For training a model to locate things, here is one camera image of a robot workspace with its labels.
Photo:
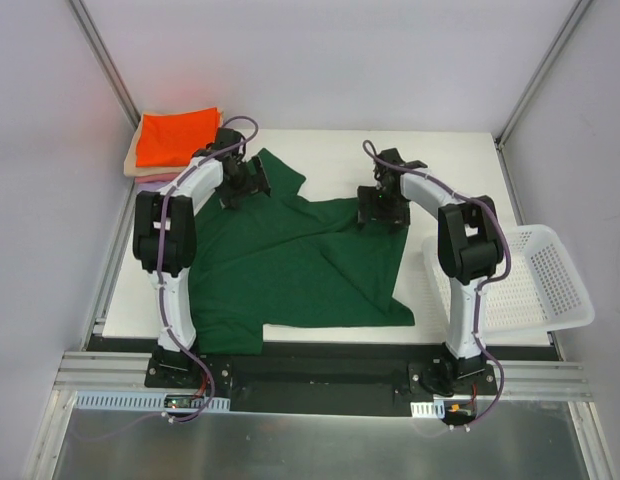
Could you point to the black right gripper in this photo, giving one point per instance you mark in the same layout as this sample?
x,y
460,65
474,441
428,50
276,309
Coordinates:
x,y
382,211

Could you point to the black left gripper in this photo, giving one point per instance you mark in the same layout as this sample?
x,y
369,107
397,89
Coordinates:
x,y
248,182

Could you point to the dark green t-shirt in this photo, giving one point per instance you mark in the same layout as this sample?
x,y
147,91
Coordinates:
x,y
283,260

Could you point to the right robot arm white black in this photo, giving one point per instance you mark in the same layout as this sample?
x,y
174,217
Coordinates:
x,y
470,246

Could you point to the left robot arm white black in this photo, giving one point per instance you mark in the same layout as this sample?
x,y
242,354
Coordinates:
x,y
165,234

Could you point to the folded pink t-shirt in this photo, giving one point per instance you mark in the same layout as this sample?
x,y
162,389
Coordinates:
x,y
154,157

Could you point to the folded orange t-shirt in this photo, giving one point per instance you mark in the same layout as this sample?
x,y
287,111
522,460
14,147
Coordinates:
x,y
170,137

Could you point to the folded lavender t-shirt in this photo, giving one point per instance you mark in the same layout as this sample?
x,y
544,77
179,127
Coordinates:
x,y
150,186

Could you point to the folded beige t-shirt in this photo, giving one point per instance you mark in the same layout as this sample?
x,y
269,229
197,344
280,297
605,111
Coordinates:
x,y
132,162

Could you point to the white plastic perforated basket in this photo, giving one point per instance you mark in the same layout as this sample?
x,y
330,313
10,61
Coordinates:
x,y
543,293

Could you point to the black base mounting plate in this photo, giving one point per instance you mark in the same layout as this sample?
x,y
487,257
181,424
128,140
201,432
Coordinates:
x,y
323,378

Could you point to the left aluminium corner post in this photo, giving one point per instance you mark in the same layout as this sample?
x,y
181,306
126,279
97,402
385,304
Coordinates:
x,y
97,45

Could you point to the aluminium corner post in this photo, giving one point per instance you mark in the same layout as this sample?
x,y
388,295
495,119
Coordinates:
x,y
97,45
566,31

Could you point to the right white cable duct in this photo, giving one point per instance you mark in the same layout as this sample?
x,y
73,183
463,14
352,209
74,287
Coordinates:
x,y
428,410

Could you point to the white cable duct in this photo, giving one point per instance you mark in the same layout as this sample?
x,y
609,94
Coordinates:
x,y
428,410
149,402

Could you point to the left white cable duct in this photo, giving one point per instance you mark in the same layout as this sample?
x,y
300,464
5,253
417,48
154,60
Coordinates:
x,y
149,402

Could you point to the right aluminium corner post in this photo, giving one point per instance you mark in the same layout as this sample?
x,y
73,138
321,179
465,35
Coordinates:
x,y
566,31

